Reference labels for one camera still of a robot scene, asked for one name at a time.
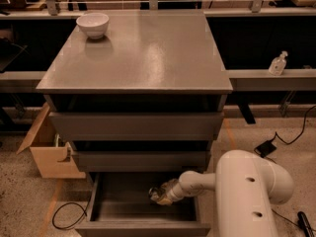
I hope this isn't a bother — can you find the crushed 7up can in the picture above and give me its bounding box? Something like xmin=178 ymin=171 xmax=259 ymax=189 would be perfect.
xmin=148 ymin=187 xmax=165 ymax=202

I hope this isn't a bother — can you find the grey drawer cabinet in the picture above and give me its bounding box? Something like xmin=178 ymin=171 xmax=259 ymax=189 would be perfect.
xmin=35 ymin=9 xmax=233 ymax=174

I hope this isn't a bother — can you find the grey middle drawer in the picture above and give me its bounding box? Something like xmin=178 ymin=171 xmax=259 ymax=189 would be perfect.
xmin=72 ymin=151 xmax=210 ymax=172

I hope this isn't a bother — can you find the black power adapter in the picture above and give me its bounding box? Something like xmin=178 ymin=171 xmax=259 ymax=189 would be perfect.
xmin=254 ymin=140 xmax=277 ymax=158

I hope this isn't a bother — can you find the clear sanitizer pump bottle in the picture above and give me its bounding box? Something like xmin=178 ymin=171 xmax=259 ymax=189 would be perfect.
xmin=269 ymin=50 xmax=288 ymax=76

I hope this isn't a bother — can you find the black floor cable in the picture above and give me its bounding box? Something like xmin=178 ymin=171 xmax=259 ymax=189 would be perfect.
xmin=253 ymin=105 xmax=316 ymax=232
xmin=51 ymin=201 xmax=89 ymax=231

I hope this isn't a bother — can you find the grey open bottom drawer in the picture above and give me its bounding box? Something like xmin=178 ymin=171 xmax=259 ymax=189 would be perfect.
xmin=75 ymin=172 xmax=210 ymax=237

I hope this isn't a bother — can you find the black floor cable right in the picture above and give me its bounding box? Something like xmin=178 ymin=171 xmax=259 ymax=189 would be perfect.
xmin=253 ymin=105 xmax=316 ymax=232

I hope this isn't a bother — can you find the white ceramic bowl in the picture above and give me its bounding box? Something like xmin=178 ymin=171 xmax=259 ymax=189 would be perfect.
xmin=76 ymin=13 xmax=110 ymax=39

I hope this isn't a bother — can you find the grey top drawer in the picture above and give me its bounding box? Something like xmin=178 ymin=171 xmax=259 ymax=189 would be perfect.
xmin=49 ymin=113 xmax=223 ymax=141

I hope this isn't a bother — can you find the open cardboard box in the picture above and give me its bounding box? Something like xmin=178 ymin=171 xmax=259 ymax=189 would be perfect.
xmin=17 ymin=104 xmax=86 ymax=179

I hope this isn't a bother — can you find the black floor cable left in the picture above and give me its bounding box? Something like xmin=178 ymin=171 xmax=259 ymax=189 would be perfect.
xmin=51 ymin=201 xmax=89 ymax=231

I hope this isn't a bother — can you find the black power strip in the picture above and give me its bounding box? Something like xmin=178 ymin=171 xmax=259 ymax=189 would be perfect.
xmin=297 ymin=211 xmax=315 ymax=237

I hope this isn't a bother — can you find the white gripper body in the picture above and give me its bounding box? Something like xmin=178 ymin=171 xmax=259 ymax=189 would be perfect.
xmin=166 ymin=183 xmax=185 ymax=202

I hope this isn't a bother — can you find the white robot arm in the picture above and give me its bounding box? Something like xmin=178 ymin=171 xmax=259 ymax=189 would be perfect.
xmin=149 ymin=150 xmax=294 ymax=237

